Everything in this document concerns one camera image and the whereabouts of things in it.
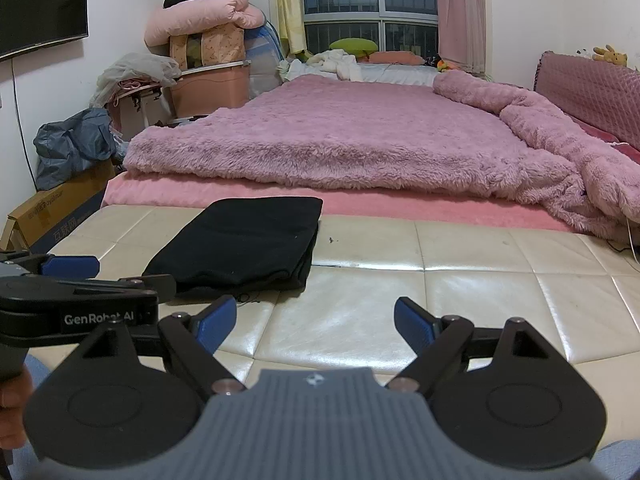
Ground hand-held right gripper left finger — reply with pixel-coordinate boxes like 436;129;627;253
62;294;247;405

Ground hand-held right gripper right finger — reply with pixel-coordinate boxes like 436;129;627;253
386;296;570;402

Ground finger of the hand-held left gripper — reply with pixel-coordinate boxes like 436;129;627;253
0;252;101;280
74;273;177;307

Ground black pants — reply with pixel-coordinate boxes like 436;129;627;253
141;196;325;295

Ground person's left hand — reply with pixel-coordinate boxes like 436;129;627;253
0;372;35;453

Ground brown cardboard box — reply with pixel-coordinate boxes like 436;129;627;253
0;159;117;257

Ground cream leather bed bench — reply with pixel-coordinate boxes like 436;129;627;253
47;204;640;411

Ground grey-blue bag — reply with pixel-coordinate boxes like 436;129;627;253
33;107;130;192

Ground pink bed sheet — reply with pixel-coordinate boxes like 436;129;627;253
100;170;577;234

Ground white plastic storage box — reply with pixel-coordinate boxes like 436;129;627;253
106;84;177;142

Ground pink fluffy blanket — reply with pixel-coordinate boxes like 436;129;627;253
122;70;640;265

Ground white mesh cloth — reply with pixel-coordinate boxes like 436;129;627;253
90;52;184;109

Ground pink plastic storage box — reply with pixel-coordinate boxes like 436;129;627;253
169;59;252;121

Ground person's blue clothing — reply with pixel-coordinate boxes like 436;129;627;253
9;352;640;480

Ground white grey bedding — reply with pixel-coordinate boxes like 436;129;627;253
279;57;443;89

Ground peach printed storage bag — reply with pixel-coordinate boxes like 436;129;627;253
168;24;247;69

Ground black television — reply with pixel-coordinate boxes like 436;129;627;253
0;0;90;62

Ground blue white plastic bag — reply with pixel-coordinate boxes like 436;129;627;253
244;20;287;102

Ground salmon pillow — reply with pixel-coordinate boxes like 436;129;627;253
369;50;427;66

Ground white crumpled cloth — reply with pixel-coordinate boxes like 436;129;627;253
306;48;364;81

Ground pink duvet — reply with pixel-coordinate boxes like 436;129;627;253
143;0;267;49

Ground green pillow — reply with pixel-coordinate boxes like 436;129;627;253
328;37;380;59

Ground mauve quilted headboard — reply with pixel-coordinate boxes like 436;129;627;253
533;50;640;157

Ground pink curtain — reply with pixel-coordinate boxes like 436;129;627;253
435;0;489;77

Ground yellow curtain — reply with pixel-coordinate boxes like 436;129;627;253
273;0;309;57

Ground yellow plush toy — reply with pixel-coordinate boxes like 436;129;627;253
592;43;629;67

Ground black television cable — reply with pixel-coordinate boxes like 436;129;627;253
10;59;40;188

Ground white cable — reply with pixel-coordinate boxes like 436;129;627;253
624;217;640;262

